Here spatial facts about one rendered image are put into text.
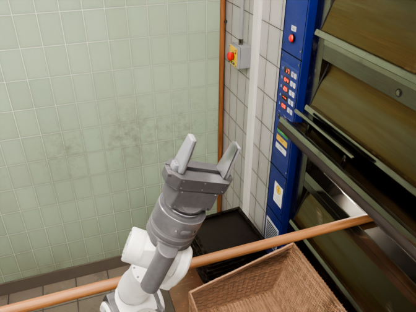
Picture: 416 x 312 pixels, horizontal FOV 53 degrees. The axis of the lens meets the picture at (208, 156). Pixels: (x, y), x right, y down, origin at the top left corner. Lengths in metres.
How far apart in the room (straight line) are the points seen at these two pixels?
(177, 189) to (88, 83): 1.58
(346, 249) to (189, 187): 0.98
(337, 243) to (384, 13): 0.80
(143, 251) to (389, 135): 0.76
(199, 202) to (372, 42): 0.73
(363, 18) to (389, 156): 0.39
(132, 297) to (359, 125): 0.81
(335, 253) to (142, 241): 0.97
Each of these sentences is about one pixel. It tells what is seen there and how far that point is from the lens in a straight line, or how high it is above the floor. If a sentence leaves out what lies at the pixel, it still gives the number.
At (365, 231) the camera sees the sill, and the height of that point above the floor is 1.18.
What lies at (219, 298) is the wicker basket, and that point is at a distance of 1.85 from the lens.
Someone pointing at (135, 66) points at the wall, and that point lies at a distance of 2.19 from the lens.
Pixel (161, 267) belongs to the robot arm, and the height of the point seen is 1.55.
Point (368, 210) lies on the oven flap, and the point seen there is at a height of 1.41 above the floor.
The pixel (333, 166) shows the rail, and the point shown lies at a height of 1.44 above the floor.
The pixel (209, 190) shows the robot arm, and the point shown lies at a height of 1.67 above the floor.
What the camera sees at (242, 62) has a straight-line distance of 1.95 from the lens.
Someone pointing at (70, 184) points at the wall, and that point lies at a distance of 2.46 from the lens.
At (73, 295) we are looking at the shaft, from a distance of 1.20.
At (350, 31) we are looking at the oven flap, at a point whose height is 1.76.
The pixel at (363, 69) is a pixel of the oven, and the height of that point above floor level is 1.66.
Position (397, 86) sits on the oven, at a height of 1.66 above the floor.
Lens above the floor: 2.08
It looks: 32 degrees down
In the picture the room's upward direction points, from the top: straight up
